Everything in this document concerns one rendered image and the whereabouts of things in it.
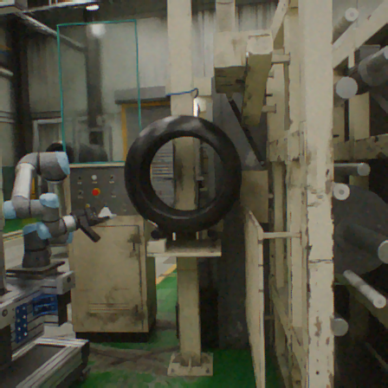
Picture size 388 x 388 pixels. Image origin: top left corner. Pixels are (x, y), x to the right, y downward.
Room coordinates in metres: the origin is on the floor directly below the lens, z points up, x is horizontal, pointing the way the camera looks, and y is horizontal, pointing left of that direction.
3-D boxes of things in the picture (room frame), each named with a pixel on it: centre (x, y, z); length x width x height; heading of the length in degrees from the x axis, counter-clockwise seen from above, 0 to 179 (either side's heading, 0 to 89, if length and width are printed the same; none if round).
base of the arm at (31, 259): (2.16, 0.86, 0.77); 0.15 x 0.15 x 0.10
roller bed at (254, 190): (2.32, -0.37, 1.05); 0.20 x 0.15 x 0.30; 176
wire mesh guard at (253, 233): (1.88, -0.28, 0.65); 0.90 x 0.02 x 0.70; 176
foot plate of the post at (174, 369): (2.39, 0.03, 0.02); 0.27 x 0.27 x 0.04; 86
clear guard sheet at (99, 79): (2.75, 0.60, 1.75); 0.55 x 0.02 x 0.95; 86
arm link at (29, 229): (2.16, 0.85, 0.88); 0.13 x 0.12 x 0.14; 105
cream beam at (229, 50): (1.98, -0.26, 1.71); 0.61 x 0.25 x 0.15; 176
